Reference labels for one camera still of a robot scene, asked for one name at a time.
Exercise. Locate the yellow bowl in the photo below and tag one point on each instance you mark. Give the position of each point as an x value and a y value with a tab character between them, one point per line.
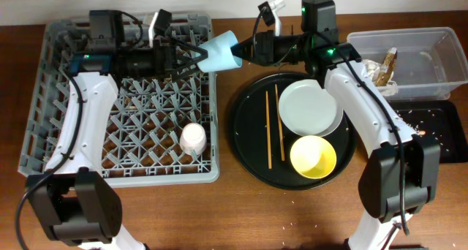
313	157

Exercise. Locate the grey dishwasher rack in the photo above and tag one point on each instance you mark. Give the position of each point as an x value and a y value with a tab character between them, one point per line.
141	146

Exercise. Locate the brown food scrap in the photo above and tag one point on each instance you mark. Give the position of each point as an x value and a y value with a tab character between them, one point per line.
387	69

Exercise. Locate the grey round plate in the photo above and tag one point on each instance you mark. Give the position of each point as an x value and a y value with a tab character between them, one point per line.
306	108

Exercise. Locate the left wooden chopstick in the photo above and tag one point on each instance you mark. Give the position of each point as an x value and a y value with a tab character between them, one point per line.
268	130

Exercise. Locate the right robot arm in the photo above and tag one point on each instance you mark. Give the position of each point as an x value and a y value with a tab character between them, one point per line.
401	174

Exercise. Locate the pink plastic cup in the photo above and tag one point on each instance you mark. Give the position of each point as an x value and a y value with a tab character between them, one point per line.
193	139

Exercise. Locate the wooden chopstick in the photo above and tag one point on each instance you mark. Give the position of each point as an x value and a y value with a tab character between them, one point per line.
281	136
268	130

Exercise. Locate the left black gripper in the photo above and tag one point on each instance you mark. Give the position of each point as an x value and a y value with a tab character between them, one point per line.
167	54

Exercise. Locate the blue plastic cup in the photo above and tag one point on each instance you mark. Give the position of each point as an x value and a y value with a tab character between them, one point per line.
220	56

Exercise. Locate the crumpled white paper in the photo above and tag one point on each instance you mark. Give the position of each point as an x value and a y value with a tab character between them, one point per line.
372	69

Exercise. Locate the rectangular black tray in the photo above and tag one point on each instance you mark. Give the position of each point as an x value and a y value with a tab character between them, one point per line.
459	152

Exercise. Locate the right wooden chopstick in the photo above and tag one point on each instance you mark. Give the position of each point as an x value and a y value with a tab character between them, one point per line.
281	136

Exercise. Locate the round black tray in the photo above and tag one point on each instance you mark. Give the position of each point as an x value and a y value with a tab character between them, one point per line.
247	134

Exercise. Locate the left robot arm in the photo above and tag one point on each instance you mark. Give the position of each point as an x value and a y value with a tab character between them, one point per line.
73	203

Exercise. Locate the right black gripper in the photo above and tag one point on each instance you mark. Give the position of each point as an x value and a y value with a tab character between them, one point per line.
267	48

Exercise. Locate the clear plastic bin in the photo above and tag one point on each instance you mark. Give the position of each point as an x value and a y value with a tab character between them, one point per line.
430	61

